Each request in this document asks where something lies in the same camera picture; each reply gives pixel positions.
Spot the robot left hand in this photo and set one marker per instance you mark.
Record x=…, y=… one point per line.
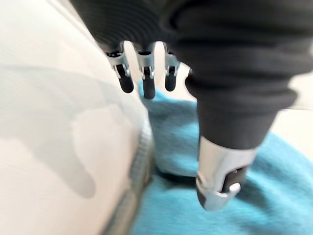
x=220, y=61

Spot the teal square cushion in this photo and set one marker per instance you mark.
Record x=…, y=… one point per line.
x=244, y=220

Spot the light grey cushion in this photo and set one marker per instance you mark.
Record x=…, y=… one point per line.
x=61, y=122

